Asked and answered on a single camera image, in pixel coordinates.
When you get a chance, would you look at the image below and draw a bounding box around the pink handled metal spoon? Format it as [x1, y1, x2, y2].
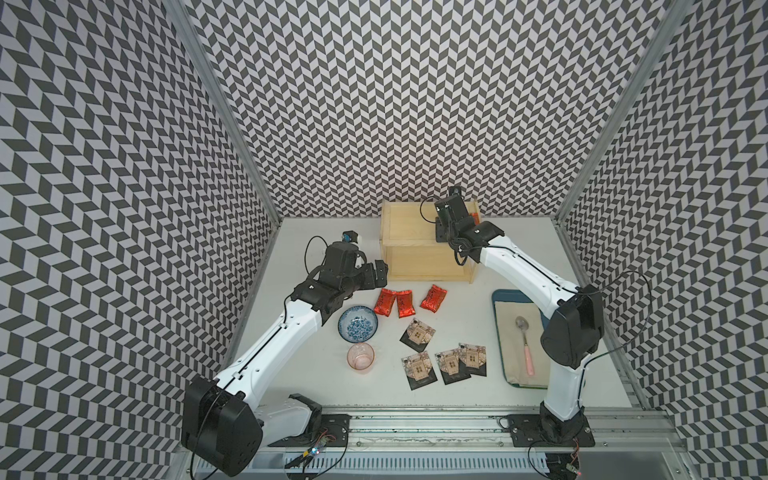
[515, 316, 535, 377]

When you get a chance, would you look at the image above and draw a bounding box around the black tea bag house print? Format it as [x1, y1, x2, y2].
[400, 318, 436, 352]
[401, 351, 437, 391]
[459, 343, 487, 377]
[436, 348, 471, 385]

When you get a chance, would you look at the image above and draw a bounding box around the aluminium mounting rail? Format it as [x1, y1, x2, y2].
[240, 407, 700, 479]

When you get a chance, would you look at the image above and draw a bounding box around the pink translucent cup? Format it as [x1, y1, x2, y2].
[346, 342, 376, 373]

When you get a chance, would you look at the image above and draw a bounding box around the blue patterned ceramic bowl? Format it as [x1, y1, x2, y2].
[337, 306, 379, 344]

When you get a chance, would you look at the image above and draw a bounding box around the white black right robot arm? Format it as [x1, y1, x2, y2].
[435, 187, 605, 435]

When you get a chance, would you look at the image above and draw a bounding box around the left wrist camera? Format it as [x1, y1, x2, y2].
[342, 230, 358, 243]

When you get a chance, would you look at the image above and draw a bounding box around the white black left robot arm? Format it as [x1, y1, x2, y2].
[181, 231, 388, 477]

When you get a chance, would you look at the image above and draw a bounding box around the teal tray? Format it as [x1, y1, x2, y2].
[491, 288, 556, 391]

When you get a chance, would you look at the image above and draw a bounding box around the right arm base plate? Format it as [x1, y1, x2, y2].
[506, 414, 596, 448]

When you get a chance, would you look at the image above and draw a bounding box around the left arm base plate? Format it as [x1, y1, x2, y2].
[270, 414, 352, 447]

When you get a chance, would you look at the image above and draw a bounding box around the light wooden two-tier shelf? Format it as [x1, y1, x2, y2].
[379, 201, 476, 283]

